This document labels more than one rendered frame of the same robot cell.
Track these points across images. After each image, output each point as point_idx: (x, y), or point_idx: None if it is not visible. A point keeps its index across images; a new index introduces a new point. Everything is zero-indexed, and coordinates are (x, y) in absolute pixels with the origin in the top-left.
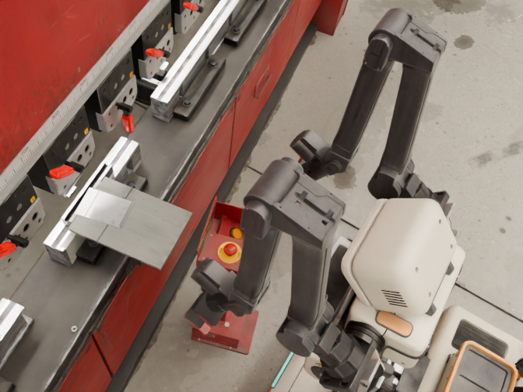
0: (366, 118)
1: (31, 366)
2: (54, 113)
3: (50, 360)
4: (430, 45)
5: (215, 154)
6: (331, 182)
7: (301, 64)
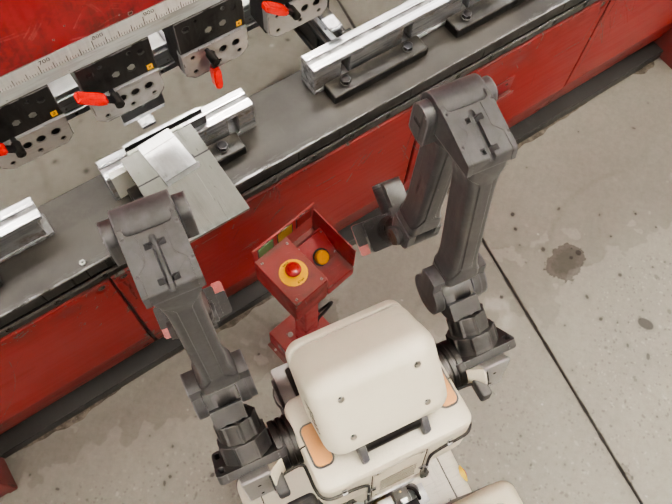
0: (427, 197)
1: (26, 275)
2: (96, 34)
3: (45, 280)
4: (487, 143)
5: (372, 156)
6: (543, 260)
7: (607, 93)
